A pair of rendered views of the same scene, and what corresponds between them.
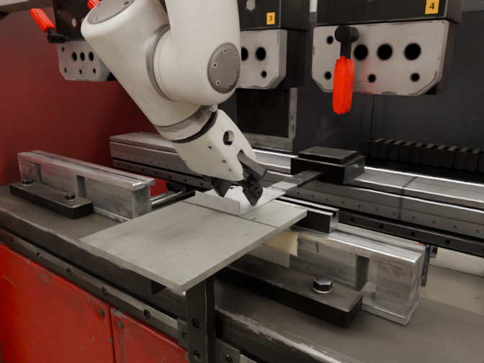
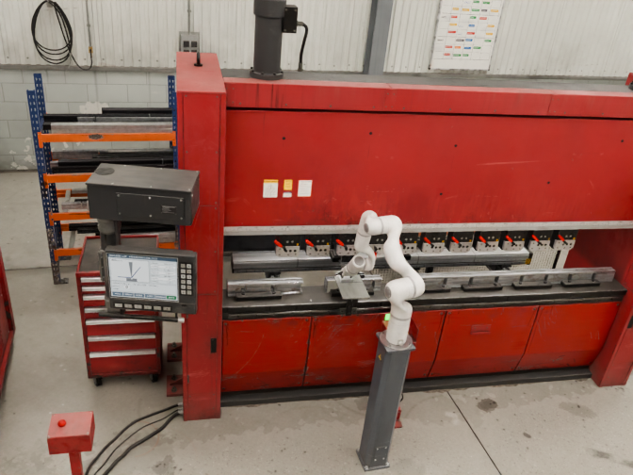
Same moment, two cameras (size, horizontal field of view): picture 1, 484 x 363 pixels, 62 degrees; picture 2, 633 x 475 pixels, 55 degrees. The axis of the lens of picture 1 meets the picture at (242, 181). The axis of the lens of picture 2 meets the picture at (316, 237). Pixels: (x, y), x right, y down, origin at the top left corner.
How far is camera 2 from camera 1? 3.74 m
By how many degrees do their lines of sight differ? 48
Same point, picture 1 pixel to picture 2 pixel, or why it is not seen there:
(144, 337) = (326, 318)
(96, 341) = (301, 329)
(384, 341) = (380, 294)
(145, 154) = (258, 265)
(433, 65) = not seen: hidden behind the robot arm
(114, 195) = (291, 286)
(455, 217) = not seen: hidden behind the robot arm
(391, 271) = (377, 282)
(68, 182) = (266, 287)
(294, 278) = not seen: hidden behind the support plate
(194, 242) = (358, 290)
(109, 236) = (346, 295)
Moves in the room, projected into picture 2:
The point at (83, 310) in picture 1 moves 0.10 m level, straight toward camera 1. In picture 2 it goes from (297, 322) to (311, 326)
